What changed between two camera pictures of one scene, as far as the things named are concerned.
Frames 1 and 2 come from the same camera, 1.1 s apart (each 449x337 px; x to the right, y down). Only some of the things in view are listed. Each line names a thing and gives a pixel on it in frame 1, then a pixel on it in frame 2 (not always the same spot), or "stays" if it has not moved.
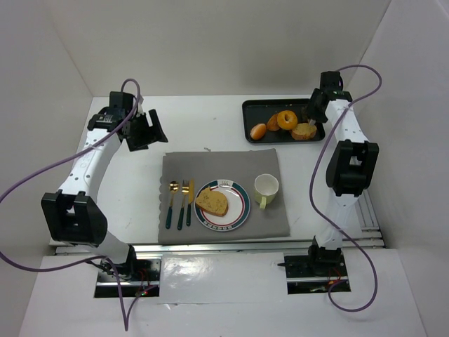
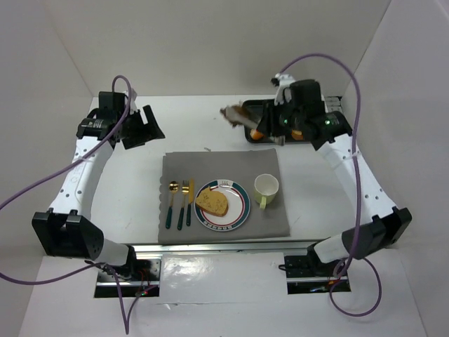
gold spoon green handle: (173, 186) stays
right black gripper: (314, 109) to (271, 121)
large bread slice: (212, 202) stays
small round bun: (257, 131) stays
